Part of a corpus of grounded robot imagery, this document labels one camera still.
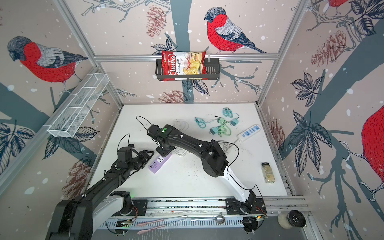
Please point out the purple power strip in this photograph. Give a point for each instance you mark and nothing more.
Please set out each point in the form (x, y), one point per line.
(158, 162)

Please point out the white wire mesh basket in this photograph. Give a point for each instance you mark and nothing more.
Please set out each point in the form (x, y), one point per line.
(81, 102)

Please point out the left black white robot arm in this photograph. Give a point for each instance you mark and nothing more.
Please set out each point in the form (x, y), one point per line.
(79, 218)

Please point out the pink chopsticks pair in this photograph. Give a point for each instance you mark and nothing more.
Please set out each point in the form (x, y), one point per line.
(160, 223)

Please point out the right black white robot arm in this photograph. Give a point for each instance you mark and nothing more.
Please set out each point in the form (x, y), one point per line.
(213, 157)

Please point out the black white tape roll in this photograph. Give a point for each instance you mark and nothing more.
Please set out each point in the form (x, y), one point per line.
(293, 219)

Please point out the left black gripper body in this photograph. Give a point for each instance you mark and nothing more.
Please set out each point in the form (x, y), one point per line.
(138, 161)

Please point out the glass spice jar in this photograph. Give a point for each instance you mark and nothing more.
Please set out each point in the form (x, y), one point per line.
(268, 173)

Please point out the black wall basket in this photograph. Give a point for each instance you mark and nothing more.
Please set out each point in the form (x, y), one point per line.
(212, 68)

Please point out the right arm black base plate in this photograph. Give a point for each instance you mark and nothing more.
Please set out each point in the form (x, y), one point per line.
(234, 207)

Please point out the red Chuba cassava chips bag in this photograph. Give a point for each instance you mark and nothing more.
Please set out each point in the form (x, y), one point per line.
(182, 63)

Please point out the metal spoon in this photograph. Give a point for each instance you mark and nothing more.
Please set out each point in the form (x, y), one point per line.
(219, 219)

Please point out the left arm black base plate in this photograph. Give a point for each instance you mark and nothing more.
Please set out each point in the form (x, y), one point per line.
(139, 207)

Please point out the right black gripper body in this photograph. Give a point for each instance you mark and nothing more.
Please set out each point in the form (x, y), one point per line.
(163, 152)

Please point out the white charger adapter with cable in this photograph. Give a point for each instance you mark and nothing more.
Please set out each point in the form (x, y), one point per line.
(181, 125)

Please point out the white blue power strip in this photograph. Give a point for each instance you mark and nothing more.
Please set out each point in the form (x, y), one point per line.
(249, 132)

